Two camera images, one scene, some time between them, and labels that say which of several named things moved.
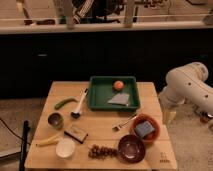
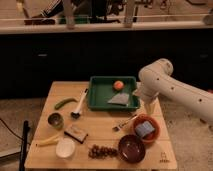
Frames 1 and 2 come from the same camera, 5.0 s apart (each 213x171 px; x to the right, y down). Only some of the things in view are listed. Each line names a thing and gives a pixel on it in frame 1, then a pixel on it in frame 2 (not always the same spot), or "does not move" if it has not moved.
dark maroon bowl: x=131 y=148 does not move
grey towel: x=120 y=99 does not move
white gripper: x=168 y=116 → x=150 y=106
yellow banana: x=50 y=141 does not move
